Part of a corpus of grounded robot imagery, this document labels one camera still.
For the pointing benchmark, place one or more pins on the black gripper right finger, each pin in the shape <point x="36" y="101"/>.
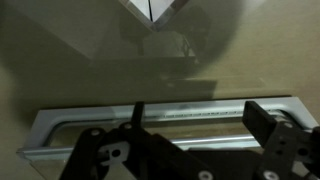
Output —
<point x="260" y="123"/>

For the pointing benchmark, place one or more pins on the glass toaster oven door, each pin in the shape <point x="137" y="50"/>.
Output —
<point x="200" y="111"/>

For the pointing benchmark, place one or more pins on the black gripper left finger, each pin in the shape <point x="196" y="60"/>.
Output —
<point x="138" y="115"/>

